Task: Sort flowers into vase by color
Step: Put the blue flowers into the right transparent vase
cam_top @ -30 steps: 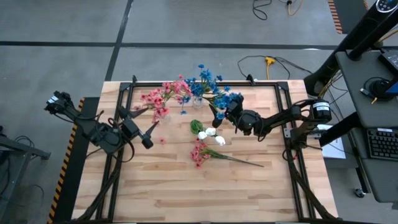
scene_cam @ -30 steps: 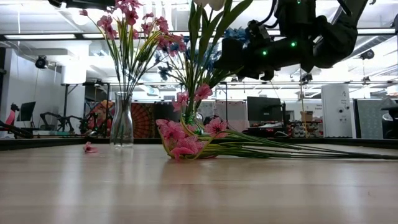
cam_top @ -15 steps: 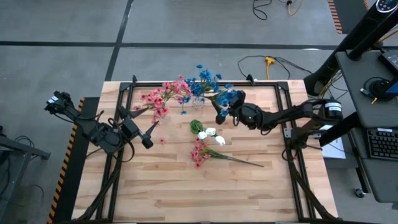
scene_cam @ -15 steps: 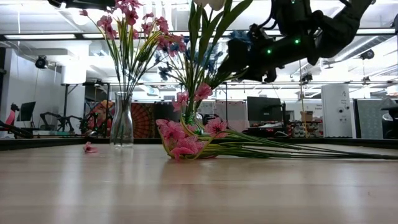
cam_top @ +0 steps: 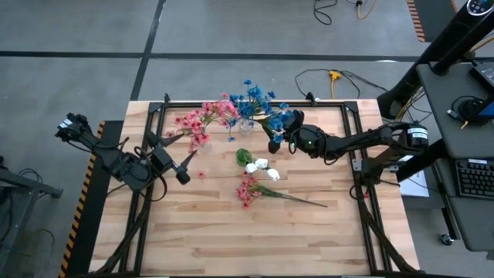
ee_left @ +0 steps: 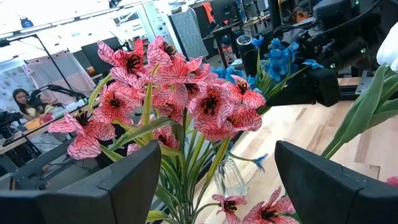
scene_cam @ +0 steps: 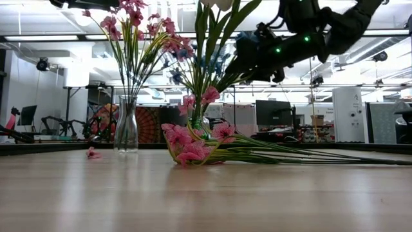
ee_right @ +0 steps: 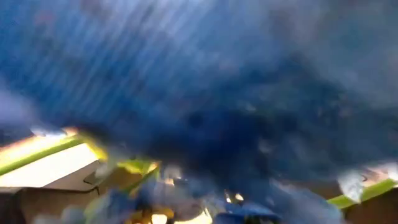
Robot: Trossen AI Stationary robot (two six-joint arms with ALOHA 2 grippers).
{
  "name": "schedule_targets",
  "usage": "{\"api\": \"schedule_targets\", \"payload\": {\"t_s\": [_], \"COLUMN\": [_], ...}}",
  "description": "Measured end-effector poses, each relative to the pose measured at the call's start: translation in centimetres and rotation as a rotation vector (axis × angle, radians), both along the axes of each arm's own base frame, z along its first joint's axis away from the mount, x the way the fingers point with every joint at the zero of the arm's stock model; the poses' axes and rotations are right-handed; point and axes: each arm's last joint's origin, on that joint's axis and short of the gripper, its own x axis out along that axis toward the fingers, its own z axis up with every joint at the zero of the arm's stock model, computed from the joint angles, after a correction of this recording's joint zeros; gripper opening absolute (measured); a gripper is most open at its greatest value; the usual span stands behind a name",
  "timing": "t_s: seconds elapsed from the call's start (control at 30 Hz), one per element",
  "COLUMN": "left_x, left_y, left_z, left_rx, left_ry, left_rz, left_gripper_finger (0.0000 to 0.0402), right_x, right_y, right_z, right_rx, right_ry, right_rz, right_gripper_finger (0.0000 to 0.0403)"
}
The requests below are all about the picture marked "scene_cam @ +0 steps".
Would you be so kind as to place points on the black hanging spotlight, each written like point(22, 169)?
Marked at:
point(42, 64)
point(317, 80)
point(380, 56)

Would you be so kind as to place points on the black robot arm with red part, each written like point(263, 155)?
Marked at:
point(13, 120)

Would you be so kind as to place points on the small black monitor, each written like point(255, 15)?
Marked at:
point(28, 114)

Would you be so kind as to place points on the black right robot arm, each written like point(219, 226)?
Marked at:
point(347, 25)

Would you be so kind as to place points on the orange mandala tapestry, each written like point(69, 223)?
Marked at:
point(149, 124)

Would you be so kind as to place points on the black robot arm with green lights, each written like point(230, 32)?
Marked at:
point(216, 123)
point(61, 124)

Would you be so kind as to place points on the loose pink blossom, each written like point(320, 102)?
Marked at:
point(92, 154)

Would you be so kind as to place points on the black aluminium table frame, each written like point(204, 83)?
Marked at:
point(48, 148)

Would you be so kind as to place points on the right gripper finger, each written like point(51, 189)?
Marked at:
point(241, 59)
point(262, 76)

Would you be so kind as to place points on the black metal rig frame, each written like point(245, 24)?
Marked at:
point(111, 93)

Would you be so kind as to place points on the clear ribbed glass jar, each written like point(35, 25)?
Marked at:
point(205, 124)

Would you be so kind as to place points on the tall clear glass vase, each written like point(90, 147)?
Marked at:
point(126, 138)

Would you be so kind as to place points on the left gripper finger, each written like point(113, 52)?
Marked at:
point(87, 4)

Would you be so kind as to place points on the black computer monitor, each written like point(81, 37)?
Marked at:
point(273, 112)

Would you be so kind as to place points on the cardboard box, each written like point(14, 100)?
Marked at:
point(318, 120)

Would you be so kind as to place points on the grey partition panel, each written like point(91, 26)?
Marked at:
point(381, 117)

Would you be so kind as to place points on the silver air duct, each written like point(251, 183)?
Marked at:
point(363, 51)

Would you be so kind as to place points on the black LED light bar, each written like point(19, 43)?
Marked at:
point(386, 32)

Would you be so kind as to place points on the white tulip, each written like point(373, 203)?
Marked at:
point(222, 4)
point(206, 19)
point(238, 16)

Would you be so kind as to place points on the black partition panel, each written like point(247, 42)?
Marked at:
point(169, 116)

